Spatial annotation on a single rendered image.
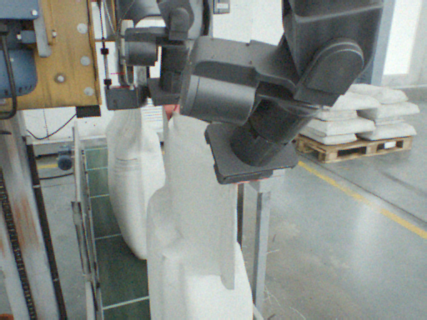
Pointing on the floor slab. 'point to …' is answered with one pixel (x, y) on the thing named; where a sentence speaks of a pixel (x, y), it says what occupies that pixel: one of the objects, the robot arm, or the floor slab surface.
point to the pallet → (329, 154)
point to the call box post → (260, 248)
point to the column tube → (36, 238)
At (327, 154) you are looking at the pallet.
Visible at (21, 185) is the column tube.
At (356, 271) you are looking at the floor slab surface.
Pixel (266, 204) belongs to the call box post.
